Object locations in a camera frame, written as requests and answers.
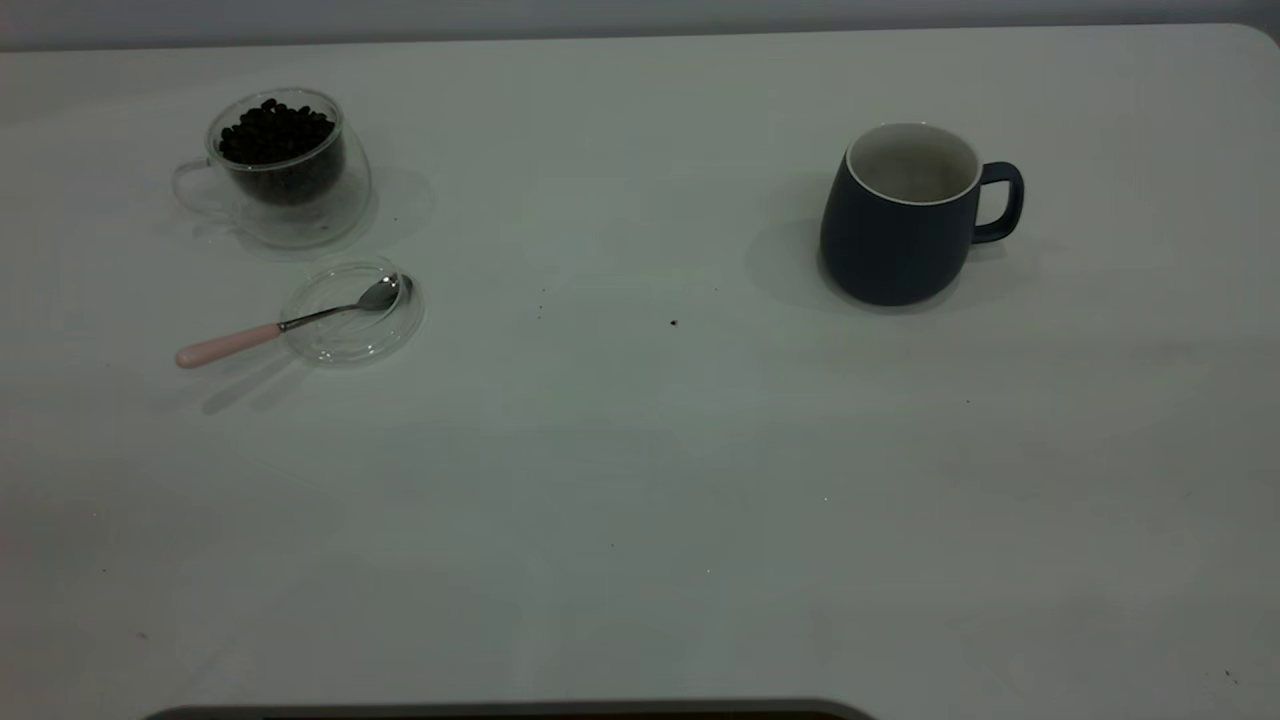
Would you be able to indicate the dark blue-grey ceramic mug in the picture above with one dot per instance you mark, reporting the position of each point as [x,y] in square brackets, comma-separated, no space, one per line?
[880,250]

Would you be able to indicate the clear double-wall glass cup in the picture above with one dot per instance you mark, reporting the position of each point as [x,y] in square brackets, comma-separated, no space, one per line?
[300,222]

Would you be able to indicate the pile of coffee beans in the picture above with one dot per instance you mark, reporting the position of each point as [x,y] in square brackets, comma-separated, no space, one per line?
[275,135]

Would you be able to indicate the clear round glass lid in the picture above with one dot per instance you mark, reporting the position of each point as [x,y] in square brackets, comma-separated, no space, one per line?
[350,340]

